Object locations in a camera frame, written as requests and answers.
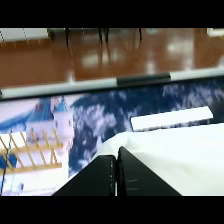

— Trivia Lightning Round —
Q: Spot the silver frame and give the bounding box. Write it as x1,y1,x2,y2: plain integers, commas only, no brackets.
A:
0,66,224,101

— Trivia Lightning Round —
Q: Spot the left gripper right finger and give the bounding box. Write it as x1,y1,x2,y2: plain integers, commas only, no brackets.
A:
116,146,183,197

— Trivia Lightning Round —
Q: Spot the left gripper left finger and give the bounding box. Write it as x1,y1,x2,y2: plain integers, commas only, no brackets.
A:
52,154,117,197

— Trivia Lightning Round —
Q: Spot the white T-shirt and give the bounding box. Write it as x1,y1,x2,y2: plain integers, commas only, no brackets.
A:
94,122,224,197

